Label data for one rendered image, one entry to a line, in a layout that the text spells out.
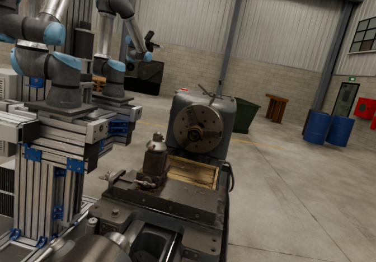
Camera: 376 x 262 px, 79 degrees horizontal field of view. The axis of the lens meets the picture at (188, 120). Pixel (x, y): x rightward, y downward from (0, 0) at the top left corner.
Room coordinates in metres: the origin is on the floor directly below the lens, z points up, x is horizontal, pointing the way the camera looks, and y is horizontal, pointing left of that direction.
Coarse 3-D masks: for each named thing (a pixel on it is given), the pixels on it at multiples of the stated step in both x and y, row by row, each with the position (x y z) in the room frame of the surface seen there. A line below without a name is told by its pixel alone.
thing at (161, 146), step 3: (150, 141) 0.82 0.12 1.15; (153, 141) 0.81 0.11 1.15; (162, 141) 0.83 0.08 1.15; (147, 144) 0.82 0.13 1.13; (150, 144) 0.81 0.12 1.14; (156, 144) 0.80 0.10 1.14; (159, 144) 0.81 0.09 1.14; (162, 144) 0.81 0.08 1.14; (165, 144) 0.83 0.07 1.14; (147, 147) 0.81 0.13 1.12; (156, 147) 0.80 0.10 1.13; (159, 147) 0.80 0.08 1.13; (162, 147) 0.81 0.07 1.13; (165, 147) 0.82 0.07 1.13; (153, 150) 0.79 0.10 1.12; (156, 150) 0.79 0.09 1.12; (159, 150) 0.80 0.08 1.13; (162, 150) 0.80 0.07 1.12; (165, 150) 0.82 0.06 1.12
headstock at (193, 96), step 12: (180, 96) 1.59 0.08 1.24; (192, 96) 1.60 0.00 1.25; (204, 96) 1.72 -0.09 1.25; (180, 108) 1.57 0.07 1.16; (216, 108) 1.54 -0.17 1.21; (228, 108) 1.53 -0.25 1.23; (228, 120) 1.52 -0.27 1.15; (168, 132) 1.58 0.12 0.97; (228, 132) 1.52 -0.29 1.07; (168, 144) 1.58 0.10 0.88; (180, 144) 1.56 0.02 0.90; (228, 144) 1.53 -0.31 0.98; (216, 156) 1.52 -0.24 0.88
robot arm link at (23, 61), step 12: (24, 0) 0.98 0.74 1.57; (36, 0) 0.99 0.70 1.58; (24, 12) 0.98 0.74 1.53; (36, 12) 0.99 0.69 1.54; (24, 48) 0.96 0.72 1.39; (36, 48) 0.98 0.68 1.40; (12, 60) 0.95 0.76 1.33; (24, 60) 0.96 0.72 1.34; (36, 60) 0.98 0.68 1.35; (24, 72) 0.97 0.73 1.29; (36, 72) 0.98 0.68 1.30
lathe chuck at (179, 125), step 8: (192, 104) 1.43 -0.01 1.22; (200, 104) 1.40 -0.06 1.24; (184, 112) 1.41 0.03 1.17; (200, 112) 1.39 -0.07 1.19; (208, 112) 1.38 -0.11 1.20; (216, 112) 1.39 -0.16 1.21; (176, 120) 1.41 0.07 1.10; (184, 120) 1.41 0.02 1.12; (200, 120) 1.39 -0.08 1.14; (208, 120) 1.38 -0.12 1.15; (216, 120) 1.38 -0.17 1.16; (176, 128) 1.41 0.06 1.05; (184, 128) 1.40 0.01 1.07; (208, 128) 1.38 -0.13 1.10; (216, 128) 1.37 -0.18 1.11; (176, 136) 1.41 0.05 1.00; (184, 136) 1.40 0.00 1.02; (192, 144) 1.39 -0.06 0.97; (200, 144) 1.39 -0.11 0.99; (208, 144) 1.38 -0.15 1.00; (216, 144) 1.37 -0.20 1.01; (192, 152) 1.39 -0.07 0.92; (200, 152) 1.38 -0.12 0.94
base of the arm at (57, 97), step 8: (56, 88) 1.00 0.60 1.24; (64, 88) 1.00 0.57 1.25; (72, 88) 1.02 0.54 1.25; (48, 96) 1.02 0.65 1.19; (56, 96) 0.99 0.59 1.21; (64, 96) 1.00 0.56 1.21; (72, 96) 1.02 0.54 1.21; (80, 96) 1.07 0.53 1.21; (48, 104) 0.99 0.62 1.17; (56, 104) 0.98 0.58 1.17; (64, 104) 0.99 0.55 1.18; (72, 104) 1.01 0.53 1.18; (80, 104) 1.06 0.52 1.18
